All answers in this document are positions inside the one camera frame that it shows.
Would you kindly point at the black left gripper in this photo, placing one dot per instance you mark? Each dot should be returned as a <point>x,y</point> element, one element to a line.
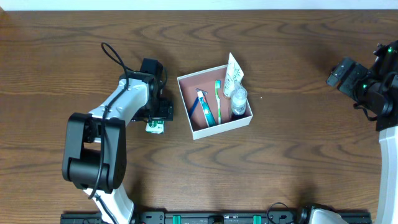
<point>165,110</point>

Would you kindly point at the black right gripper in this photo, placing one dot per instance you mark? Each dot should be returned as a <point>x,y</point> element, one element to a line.
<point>337,73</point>

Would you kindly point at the green Dettol soap bar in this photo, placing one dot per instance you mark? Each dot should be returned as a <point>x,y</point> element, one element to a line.
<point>155,127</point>

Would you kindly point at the blue disposable razor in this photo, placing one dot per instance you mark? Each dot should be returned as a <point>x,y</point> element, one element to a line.
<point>194,105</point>

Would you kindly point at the teal toothpaste tube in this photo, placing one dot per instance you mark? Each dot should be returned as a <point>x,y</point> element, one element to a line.
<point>210,121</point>

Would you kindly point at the green white toothbrush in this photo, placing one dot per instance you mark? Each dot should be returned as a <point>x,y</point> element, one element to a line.
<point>218,100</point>

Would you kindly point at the clear spray bottle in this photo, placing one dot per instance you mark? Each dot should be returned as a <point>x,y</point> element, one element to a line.
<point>238,101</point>

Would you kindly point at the white cream tube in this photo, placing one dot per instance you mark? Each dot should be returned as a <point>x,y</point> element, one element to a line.
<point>234,73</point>

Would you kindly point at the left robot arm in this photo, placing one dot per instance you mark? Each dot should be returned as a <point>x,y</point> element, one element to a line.
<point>95,151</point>

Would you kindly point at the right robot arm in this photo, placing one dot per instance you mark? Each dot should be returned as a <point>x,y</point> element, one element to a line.
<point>385,67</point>

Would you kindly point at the white cardboard box pink inside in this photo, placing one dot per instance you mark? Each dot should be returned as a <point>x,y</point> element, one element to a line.
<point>205,80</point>

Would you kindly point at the black mounting rail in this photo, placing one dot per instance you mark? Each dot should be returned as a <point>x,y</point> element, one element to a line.
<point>208,218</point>

